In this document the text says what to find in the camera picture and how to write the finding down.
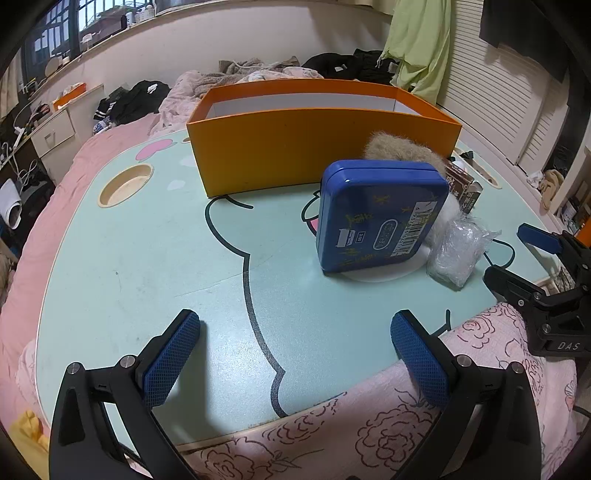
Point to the light green hanging garment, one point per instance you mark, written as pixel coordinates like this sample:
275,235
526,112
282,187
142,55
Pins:
420,46

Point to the orange tray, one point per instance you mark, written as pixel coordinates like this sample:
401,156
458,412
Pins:
69,96

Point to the white drawer cabinet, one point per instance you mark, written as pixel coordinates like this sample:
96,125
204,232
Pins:
53,134

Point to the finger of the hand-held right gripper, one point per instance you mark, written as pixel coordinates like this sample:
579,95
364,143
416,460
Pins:
538,237
512,282

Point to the dark hanging garment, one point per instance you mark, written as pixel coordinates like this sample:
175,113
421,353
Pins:
526,32

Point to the beige plush toy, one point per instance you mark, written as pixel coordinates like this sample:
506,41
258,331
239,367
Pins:
549,184

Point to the black striped clothes pile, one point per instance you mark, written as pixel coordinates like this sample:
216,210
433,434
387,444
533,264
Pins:
134,99

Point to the brown patterned carton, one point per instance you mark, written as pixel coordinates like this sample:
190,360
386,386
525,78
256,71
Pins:
464,184

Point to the white slippers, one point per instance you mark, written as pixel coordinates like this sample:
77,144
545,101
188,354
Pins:
11,207

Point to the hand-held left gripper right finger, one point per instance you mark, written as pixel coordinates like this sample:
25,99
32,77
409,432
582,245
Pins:
421,362

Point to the dark framed window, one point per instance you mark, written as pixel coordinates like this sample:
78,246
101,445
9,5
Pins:
60,27

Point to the blue metal tin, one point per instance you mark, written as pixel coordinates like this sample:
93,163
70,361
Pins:
378,217

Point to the round white mirror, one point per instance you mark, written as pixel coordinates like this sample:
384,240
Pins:
51,67

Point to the grey knitted blanket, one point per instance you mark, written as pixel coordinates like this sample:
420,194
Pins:
258,65

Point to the clear plastic packet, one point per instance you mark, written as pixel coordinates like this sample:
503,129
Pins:
457,249

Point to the yellow cloth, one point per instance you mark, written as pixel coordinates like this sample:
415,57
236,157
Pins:
27,436

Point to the brown fur plush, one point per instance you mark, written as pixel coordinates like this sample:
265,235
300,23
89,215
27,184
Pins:
397,147

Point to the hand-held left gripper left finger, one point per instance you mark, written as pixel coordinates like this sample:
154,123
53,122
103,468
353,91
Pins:
170,362

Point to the orange cardboard box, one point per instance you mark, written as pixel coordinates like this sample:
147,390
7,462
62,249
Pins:
258,152

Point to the cartoon printed desktop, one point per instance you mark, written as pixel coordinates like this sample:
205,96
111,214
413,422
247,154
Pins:
161,258

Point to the white louvered closet door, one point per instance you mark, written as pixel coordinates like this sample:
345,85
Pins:
508,101

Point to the pink floral quilt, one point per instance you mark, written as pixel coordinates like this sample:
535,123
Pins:
485,346

